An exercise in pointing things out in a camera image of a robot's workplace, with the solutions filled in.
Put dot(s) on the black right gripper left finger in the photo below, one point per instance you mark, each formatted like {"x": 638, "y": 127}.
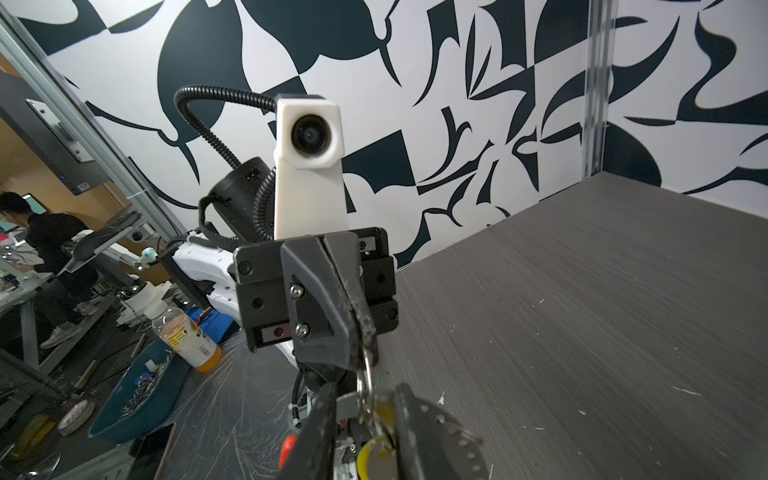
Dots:
{"x": 313, "y": 452}

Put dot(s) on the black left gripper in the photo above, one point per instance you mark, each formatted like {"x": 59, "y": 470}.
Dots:
{"x": 321, "y": 293}

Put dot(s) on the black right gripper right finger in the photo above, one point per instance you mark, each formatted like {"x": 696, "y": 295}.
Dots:
{"x": 431, "y": 443}

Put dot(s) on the red key tag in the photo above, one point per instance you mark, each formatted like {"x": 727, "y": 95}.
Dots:
{"x": 285, "y": 449}

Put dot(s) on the yellow key tag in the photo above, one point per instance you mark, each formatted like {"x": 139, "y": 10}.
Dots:
{"x": 377, "y": 460}

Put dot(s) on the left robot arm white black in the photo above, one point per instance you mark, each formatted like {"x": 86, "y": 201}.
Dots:
{"x": 239, "y": 210}

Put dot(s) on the plastic bottle orange liquid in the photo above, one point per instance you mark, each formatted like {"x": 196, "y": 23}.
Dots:
{"x": 178, "y": 331}

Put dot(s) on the teal bin with parts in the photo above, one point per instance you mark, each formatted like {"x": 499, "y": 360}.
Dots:
{"x": 143, "y": 398}

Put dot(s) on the person in black shirt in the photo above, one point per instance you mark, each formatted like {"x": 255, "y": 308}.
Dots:
{"x": 48, "y": 233}

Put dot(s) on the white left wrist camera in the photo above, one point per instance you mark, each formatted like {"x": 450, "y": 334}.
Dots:
{"x": 309, "y": 195}

